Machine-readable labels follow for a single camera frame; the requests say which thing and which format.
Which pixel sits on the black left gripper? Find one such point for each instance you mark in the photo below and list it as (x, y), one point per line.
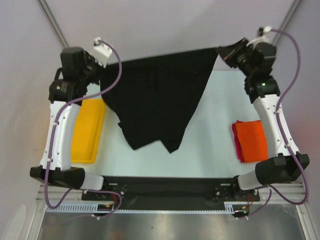
(89, 59)

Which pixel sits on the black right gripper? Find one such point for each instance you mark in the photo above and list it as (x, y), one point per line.
(229, 53)

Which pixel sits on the black t-shirt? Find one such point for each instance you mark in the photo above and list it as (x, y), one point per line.
(156, 97)

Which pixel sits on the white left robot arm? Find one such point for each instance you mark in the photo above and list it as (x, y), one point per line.
(79, 68)

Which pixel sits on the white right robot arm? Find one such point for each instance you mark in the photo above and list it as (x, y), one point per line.
(285, 162)

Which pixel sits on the yellow plastic tray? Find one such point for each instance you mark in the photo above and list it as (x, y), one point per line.
(87, 131)

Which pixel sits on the orange folded t-shirt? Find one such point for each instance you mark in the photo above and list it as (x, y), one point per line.
(251, 141)

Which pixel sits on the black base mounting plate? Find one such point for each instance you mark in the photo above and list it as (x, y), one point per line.
(163, 180)

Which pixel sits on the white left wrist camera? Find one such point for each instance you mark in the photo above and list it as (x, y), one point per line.
(101, 52)

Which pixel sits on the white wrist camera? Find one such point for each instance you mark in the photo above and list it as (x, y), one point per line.
(262, 37)
(101, 52)

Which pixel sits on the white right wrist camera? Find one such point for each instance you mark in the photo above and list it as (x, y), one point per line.
(262, 37)

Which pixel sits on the left aluminium corner post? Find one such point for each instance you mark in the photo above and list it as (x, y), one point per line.
(53, 23)

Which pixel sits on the aluminium corner post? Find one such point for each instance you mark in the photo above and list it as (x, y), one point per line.
(295, 5)
(53, 23)

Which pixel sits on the right aluminium corner post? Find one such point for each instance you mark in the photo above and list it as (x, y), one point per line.
(295, 5)

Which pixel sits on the aluminium frame rail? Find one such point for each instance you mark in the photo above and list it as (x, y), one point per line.
(216, 192)

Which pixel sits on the grey slotted cable duct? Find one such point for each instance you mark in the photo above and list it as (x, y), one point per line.
(146, 206)

